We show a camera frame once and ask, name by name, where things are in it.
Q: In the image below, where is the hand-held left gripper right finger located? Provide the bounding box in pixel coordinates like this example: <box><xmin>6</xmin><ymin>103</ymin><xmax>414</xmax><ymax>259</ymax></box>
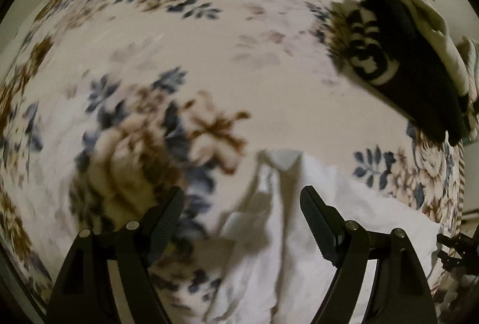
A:
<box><xmin>300</xmin><ymin>185</ymin><xmax>438</xmax><ymax>324</ymax></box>

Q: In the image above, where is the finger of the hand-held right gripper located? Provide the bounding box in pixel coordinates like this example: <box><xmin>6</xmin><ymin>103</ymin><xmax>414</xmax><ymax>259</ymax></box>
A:
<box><xmin>436</xmin><ymin>233</ymin><xmax>479</xmax><ymax>253</ymax></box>
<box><xmin>439</xmin><ymin>251</ymin><xmax>479</xmax><ymax>275</ymax></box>

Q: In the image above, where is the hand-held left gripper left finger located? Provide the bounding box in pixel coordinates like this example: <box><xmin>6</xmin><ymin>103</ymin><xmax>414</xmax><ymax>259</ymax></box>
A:
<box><xmin>47</xmin><ymin>186</ymin><xmax>186</xmax><ymax>324</ymax></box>

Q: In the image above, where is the white t-shirt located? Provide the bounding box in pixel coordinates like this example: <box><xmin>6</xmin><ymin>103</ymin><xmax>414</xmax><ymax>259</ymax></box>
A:
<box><xmin>202</xmin><ymin>149</ymin><xmax>441</xmax><ymax>324</ymax></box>

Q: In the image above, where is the floral blanket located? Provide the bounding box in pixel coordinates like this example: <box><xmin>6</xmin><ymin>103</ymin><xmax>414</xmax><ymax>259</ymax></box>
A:
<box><xmin>0</xmin><ymin>0</ymin><xmax>469</xmax><ymax>324</ymax></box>

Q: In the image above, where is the black patterned garment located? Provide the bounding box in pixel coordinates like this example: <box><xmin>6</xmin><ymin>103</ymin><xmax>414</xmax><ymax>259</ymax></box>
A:
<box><xmin>346</xmin><ymin>0</ymin><xmax>468</xmax><ymax>147</ymax></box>

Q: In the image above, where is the cream folded garment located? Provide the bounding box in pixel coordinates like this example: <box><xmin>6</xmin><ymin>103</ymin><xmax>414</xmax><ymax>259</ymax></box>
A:
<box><xmin>361</xmin><ymin>0</ymin><xmax>479</xmax><ymax>105</ymax></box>

